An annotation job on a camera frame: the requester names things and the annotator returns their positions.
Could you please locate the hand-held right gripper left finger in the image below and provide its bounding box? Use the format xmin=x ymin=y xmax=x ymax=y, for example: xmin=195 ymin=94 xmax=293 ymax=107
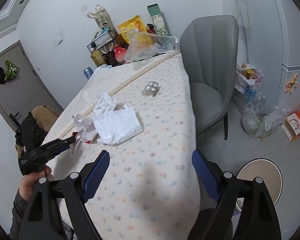
xmin=19 ymin=150 xmax=111 ymax=240

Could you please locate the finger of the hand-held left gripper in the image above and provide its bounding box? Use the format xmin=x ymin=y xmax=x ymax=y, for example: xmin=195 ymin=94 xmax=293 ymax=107
xmin=39 ymin=137 xmax=77 ymax=157

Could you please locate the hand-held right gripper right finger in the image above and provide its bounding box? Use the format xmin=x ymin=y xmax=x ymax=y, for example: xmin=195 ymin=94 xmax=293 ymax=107
xmin=189 ymin=149 xmax=283 ymax=240

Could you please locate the red and white wrapper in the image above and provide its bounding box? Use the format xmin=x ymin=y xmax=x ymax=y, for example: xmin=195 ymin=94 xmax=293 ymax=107
xmin=72 ymin=127 xmax=99 ymax=144

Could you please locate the silver pill blister pack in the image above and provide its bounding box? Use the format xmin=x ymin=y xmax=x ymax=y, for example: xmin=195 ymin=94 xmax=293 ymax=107
xmin=142 ymin=81 xmax=160 ymax=97

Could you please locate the person's left forearm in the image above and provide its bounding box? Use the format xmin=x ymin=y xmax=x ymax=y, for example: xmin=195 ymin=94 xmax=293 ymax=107
xmin=11 ymin=189 xmax=30 ymax=237

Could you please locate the person's left hand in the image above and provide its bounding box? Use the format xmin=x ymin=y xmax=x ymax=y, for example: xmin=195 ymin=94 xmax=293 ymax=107
xmin=18 ymin=165 xmax=52 ymax=203

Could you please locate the brown cloth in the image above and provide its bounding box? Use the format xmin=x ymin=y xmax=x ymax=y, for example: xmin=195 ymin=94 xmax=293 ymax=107
xmin=30 ymin=105 xmax=63 ymax=133

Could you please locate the clear crumpled plastic wrapper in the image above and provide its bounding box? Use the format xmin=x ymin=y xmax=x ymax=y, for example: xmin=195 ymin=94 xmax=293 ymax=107
xmin=73 ymin=114 xmax=95 ymax=133

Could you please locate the grey door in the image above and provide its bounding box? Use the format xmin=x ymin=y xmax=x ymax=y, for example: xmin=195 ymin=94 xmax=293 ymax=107
xmin=0 ymin=40 xmax=64 ymax=135

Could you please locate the white crumpled paper packaging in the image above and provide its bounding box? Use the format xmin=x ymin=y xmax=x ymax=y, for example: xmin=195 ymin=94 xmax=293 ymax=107
xmin=93 ymin=107 xmax=143 ymax=145

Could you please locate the crumpled white tissue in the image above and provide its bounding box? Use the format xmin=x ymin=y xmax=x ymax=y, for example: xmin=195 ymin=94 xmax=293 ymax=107
xmin=92 ymin=92 xmax=118 ymax=117

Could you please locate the floral printed tablecloth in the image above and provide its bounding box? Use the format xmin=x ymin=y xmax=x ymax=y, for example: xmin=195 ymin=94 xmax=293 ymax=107
xmin=40 ymin=50 xmax=203 ymax=240

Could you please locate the green hanging cloth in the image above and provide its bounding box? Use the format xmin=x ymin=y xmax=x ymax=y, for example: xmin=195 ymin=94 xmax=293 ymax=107
xmin=4 ymin=59 xmax=20 ymax=82

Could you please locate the clear bag with green waste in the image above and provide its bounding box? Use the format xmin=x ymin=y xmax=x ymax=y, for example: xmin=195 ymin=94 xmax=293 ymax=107
xmin=242 ymin=102 xmax=288 ymax=140

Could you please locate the clear bag of bottles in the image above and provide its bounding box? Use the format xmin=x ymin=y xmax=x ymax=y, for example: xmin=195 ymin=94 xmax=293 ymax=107
xmin=234 ymin=85 xmax=267 ymax=115

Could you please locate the black patterned box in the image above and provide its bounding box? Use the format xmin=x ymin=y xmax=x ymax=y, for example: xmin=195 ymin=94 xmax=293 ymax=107
xmin=102 ymin=50 xmax=118 ymax=67

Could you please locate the orange and white carton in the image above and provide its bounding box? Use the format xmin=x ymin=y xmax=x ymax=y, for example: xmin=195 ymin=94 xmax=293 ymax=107
xmin=281 ymin=111 xmax=300 ymax=142

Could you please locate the white bag of packets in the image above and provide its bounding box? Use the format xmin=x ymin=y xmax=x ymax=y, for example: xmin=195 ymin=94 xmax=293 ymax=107
xmin=235 ymin=62 xmax=264 ymax=93

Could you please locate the red round vase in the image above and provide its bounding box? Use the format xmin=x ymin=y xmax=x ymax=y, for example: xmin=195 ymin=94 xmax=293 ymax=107
xmin=114 ymin=44 xmax=128 ymax=62

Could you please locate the grey upholstered chair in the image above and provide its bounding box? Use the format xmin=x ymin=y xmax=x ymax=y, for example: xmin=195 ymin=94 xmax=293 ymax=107
xmin=179 ymin=15 xmax=240 ymax=140

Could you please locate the cluster of small orange magnets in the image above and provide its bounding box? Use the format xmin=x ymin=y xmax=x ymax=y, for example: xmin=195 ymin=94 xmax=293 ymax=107
xmin=285 ymin=74 xmax=298 ymax=94

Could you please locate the large clear plastic bag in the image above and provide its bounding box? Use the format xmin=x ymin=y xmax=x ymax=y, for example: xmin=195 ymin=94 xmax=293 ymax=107
xmin=125 ymin=30 xmax=179 ymax=63

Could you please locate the yellow snack bag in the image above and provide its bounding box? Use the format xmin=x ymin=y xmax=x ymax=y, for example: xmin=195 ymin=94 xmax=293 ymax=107
xmin=117 ymin=15 xmax=148 ymax=44

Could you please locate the white refrigerator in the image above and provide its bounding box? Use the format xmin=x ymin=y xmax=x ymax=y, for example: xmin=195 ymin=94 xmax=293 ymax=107
xmin=224 ymin=0 xmax=300 ymax=120

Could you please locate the tall green box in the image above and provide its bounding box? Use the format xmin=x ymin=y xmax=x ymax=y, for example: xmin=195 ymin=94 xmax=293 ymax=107
xmin=147 ymin=3 xmax=170 ymax=37

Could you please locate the clear hanging plastic bag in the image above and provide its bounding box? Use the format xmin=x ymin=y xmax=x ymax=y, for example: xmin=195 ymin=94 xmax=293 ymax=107
xmin=224 ymin=0 xmax=250 ymax=29

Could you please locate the black door handle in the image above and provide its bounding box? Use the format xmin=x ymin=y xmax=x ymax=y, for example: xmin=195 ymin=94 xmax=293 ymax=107
xmin=9 ymin=107 xmax=22 ymax=128

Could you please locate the black wire basket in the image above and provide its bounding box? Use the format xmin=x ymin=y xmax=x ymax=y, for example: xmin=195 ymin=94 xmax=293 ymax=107
xmin=87 ymin=31 xmax=118 ymax=52

